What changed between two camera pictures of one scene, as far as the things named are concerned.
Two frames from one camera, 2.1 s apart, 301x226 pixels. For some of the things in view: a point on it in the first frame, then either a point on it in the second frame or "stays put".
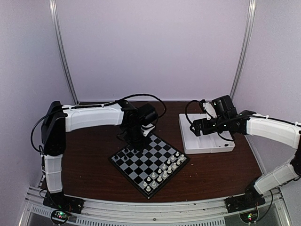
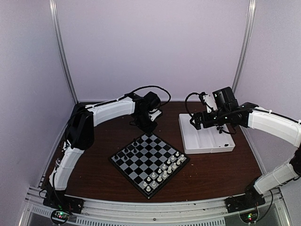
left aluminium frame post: (55, 23) stays put
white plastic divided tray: (203, 143) stays put
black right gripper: (197, 123) → (197, 116)
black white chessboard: (148, 170) stays put
